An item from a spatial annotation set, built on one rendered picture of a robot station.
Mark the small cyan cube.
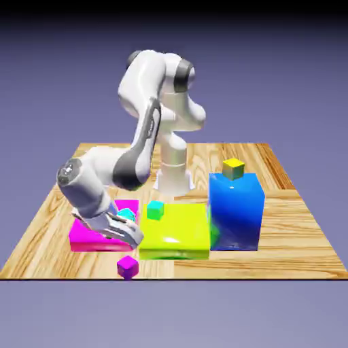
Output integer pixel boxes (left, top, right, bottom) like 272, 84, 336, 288
117, 208, 137, 223

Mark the small yellow cube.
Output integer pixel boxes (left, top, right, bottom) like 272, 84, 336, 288
222, 158, 245, 181

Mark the small teal cube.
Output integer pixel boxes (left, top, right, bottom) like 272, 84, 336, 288
146, 201, 165, 222

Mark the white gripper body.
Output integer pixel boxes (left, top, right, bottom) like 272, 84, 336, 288
71, 208, 145, 249

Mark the large blue box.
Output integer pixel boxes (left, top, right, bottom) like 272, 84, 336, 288
208, 172, 266, 251

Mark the large magenta box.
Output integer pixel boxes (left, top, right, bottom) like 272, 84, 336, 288
68, 199, 140, 253

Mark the large yellow-green box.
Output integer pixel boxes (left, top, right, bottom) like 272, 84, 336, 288
138, 203, 211, 260

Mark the small purple cube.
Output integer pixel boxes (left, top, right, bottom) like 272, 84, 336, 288
116, 255, 139, 280

